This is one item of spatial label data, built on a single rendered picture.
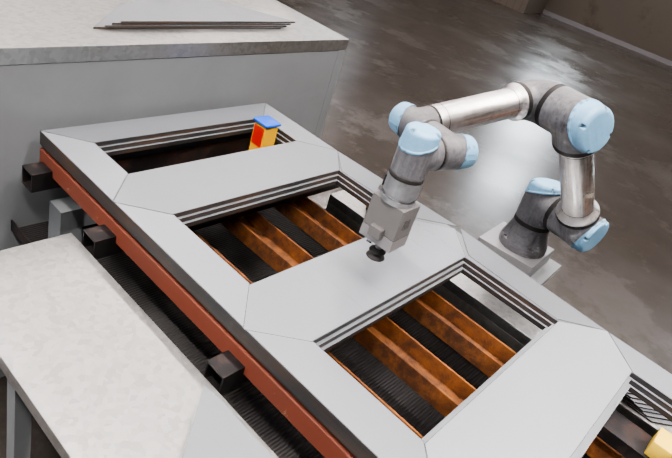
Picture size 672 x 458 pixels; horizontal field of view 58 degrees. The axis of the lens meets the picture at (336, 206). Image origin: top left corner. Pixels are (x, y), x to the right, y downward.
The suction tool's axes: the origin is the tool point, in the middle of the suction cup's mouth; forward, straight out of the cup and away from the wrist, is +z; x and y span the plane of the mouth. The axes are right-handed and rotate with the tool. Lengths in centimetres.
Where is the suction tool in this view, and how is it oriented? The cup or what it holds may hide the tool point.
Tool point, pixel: (375, 255)
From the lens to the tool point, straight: 135.2
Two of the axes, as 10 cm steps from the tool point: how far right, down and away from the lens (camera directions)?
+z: -2.7, 8.3, 4.9
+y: 7.3, 5.1, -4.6
